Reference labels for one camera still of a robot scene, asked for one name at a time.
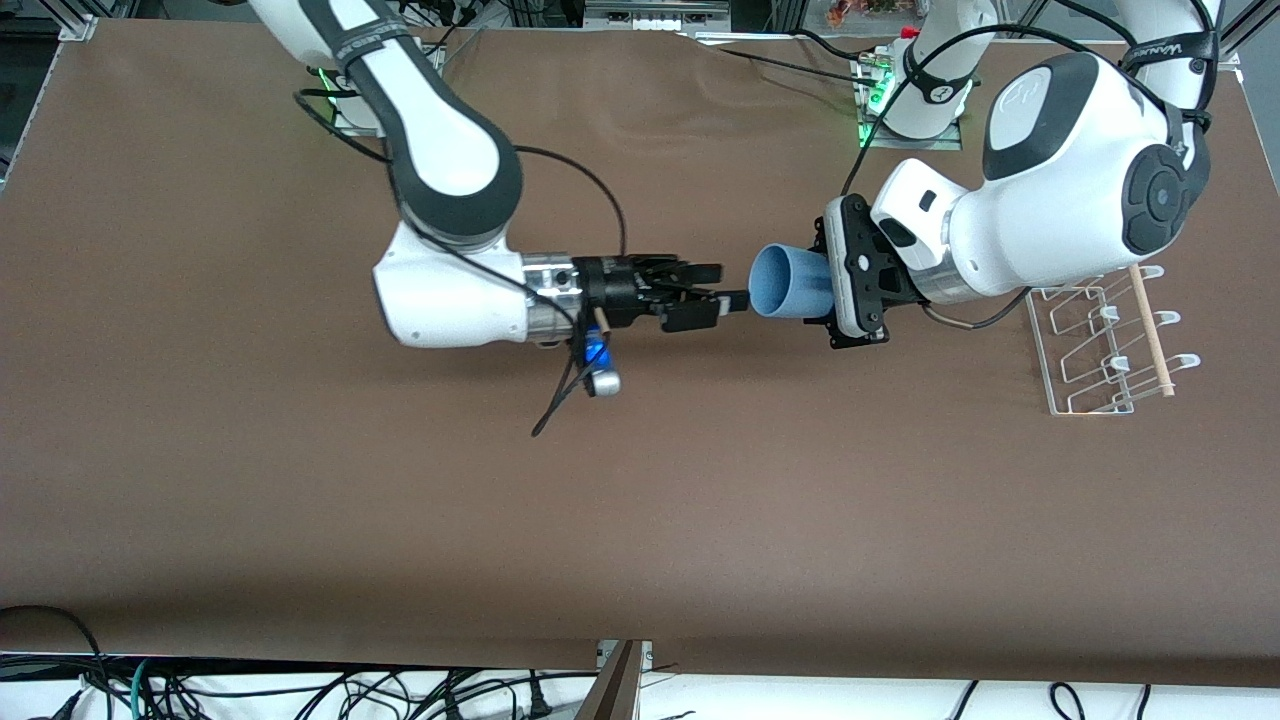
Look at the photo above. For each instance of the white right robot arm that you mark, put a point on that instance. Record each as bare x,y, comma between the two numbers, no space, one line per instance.
450,170

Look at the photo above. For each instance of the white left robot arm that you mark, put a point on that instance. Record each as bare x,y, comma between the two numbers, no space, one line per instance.
1070,160

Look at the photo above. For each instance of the blue plastic cup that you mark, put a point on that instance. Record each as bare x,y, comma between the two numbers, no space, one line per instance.
785,282

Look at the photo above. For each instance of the white flat strip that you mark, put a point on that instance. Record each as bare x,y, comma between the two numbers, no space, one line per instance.
740,40

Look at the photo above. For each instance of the aluminium frame profile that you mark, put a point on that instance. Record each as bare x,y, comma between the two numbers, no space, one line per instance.
78,20

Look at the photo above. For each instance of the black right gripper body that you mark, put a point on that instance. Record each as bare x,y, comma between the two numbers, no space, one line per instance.
612,288

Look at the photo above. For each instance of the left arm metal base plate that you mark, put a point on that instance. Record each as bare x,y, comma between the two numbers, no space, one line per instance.
950,142

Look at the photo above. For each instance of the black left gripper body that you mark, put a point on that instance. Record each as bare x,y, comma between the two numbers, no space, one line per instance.
903,287

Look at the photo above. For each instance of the orange snack packet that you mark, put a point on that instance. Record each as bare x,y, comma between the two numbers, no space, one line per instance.
860,10

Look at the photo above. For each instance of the wooden dowel rod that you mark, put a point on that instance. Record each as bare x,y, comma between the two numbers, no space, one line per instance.
1155,340

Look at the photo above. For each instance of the small metal bracket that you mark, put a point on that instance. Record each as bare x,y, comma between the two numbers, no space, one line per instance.
645,655

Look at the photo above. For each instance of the brown wooden beam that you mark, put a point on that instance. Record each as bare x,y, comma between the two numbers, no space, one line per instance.
612,690

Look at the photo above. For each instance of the grey network switch box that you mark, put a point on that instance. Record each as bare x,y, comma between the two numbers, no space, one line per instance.
655,15

